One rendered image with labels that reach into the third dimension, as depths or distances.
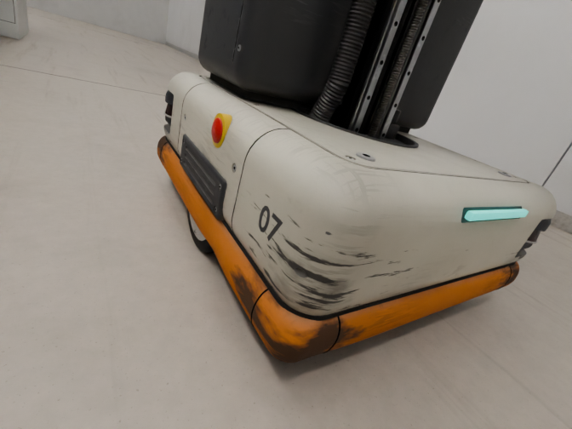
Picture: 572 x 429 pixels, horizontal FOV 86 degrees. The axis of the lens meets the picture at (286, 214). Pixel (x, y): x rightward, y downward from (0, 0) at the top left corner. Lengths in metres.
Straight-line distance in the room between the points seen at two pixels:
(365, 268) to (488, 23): 2.22
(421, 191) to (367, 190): 0.09
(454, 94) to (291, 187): 2.13
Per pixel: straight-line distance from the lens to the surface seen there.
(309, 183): 0.30
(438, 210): 0.38
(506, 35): 2.37
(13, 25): 3.21
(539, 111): 2.18
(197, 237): 0.59
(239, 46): 0.54
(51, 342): 0.47
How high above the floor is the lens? 0.35
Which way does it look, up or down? 25 degrees down
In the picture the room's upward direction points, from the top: 17 degrees clockwise
